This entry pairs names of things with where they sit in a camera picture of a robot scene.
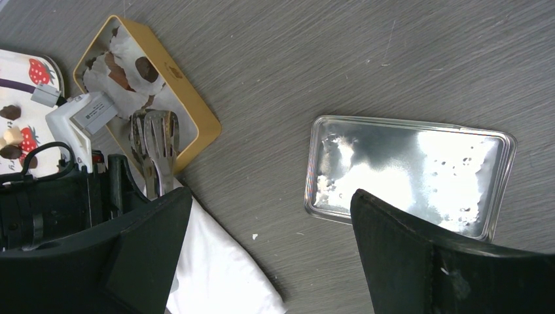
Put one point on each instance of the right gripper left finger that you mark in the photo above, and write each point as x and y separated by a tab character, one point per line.
125	265

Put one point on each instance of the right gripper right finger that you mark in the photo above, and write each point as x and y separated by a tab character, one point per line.
414	266

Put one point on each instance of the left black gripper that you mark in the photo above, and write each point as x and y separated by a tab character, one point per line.
36	211

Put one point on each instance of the silver tin lid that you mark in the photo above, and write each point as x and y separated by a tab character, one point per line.
452	176

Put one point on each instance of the metal tongs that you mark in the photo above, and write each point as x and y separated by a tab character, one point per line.
155	141

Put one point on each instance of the dark oval chocolate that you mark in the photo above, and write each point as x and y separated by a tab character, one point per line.
146	69

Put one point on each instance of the white chocolate cube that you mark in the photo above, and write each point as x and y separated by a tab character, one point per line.
13	136

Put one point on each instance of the gold chocolate tin box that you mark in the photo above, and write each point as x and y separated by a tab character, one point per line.
208	126

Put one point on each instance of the strawberry pattern tray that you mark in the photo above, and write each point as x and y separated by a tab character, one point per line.
24	72

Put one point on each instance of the white folded cloth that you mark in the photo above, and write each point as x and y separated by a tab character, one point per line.
215	274

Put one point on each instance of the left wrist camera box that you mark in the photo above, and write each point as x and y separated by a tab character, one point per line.
76	121

